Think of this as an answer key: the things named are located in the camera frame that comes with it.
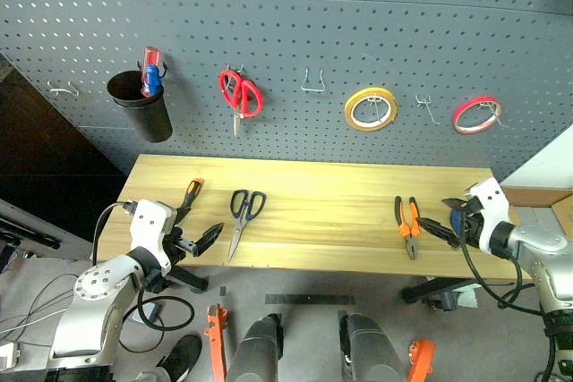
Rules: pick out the white plastic box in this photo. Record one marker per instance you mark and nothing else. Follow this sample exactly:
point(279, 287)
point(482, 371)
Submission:
point(6, 355)

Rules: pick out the grey metal pegboard wall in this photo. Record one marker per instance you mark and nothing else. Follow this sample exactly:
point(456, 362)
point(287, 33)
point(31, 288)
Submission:
point(286, 19)

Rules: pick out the orange black pliers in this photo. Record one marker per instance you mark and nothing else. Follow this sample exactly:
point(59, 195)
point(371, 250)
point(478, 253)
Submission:
point(411, 245)

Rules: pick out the orange metal frame bar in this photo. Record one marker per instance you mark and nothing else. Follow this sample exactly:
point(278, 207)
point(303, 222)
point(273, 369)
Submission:
point(421, 359)
point(217, 342)

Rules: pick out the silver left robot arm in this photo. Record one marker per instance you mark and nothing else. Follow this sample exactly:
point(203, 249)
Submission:
point(96, 283)

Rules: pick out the grey rounded right robot leg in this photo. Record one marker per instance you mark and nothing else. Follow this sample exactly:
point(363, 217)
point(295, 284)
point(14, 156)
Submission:
point(371, 350)

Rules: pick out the black metal cup holder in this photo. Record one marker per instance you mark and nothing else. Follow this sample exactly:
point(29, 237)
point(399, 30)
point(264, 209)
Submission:
point(152, 122)

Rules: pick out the blue black scissors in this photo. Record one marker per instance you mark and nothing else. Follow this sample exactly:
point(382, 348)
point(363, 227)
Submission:
point(237, 232)

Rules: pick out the grey rounded left robot leg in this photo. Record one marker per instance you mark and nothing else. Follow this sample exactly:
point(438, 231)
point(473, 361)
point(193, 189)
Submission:
point(255, 350)

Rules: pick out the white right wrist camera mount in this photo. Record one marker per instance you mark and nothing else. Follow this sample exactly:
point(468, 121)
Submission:
point(490, 203)

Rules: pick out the silver double prong hook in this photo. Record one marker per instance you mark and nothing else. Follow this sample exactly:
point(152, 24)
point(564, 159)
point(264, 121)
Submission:
point(235, 68)
point(423, 102)

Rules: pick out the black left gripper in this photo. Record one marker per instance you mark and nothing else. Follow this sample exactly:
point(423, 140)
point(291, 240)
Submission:
point(177, 243)

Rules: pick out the black sneaker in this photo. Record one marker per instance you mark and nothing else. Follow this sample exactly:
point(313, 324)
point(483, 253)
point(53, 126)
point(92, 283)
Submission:
point(183, 357)

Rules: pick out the red tape roll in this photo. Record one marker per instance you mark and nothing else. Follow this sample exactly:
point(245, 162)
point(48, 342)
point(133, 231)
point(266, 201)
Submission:
point(456, 116)

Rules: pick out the brown cardboard box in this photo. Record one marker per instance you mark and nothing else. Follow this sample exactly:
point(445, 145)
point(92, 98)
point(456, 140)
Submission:
point(539, 196)

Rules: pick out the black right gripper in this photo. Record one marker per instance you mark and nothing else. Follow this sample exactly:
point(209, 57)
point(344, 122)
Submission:
point(472, 227)

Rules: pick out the black table foot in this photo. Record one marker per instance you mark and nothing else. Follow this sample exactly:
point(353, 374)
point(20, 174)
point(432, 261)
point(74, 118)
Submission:
point(430, 290)
point(192, 279)

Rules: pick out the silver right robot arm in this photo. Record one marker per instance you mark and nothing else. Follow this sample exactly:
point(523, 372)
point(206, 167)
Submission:
point(553, 274)

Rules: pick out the small grey box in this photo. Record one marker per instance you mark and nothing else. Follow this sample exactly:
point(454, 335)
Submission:
point(153, 311)

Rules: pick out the grey trouser leg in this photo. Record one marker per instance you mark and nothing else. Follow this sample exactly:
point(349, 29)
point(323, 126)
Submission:
point(150, 376)

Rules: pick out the grey rounded robot leg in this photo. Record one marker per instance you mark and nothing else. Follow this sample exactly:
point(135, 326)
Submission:
point(255, 350)
point(371, 350)

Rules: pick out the yellow tape roll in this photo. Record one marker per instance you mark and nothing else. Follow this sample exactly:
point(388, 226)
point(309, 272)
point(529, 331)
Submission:
point(348, 110)

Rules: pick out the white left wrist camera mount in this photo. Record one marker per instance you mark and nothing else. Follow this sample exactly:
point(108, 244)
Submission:
point(150, 221)

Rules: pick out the black metal bar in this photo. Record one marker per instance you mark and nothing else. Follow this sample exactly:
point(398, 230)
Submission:
point(31, 234)

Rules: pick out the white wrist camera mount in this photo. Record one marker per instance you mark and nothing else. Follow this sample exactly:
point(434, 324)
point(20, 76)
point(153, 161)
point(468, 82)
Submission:
point(490, 203)
point(150, 221)

